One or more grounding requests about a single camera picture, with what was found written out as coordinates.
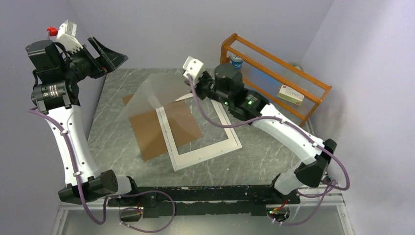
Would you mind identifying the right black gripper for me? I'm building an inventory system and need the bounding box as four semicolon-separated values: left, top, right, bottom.
184;71;232;107

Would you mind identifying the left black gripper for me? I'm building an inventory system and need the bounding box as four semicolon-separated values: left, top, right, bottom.
61;36;128;83

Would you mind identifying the clear acrylic sheet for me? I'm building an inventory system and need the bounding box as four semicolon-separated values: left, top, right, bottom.
116;73;190;121

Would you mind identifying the white picture frame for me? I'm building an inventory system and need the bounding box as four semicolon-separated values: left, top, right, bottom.
156;94;242;171

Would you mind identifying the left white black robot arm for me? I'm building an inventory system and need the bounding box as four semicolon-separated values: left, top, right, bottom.
25;37;140;206

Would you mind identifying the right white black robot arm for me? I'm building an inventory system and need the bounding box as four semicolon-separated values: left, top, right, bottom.
183;63;335;203

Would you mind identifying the blue white can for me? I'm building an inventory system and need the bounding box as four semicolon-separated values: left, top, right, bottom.
230;53;243;70

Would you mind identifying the brown backing board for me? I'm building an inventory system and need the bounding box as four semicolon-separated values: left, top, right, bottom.
121;94;204;162

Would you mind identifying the blue paper sheet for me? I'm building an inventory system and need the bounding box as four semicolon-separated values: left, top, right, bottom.
250;69;278;96

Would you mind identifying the small cream red box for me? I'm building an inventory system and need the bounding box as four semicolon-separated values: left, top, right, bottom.
277;85;304;105

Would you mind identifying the orange wooden shelf rack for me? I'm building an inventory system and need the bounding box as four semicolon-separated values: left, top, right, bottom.
220;33;332;126

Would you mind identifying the tape roll behind shelf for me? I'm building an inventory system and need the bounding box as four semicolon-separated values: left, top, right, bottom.
291;64;304;71

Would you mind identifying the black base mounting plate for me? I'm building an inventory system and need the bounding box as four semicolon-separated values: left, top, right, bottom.
108;185;300;218

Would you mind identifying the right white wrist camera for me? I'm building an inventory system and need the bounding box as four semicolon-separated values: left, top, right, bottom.
183;56;206;83

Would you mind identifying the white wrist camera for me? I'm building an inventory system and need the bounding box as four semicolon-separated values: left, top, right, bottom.
183;56;206;83
46;20;83;54

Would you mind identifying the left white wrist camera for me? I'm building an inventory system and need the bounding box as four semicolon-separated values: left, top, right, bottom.
46;20;83;54

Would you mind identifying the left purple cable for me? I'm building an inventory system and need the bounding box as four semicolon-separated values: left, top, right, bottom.
27;107;177;234

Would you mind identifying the purple cable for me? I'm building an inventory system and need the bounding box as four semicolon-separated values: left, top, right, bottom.
27;107;177;234
186;73;351;227

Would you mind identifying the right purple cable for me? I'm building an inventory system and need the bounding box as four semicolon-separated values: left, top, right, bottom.
186;73;351;227

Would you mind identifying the aluminium rail frame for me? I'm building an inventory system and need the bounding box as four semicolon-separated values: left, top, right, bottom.
50;120;355;235

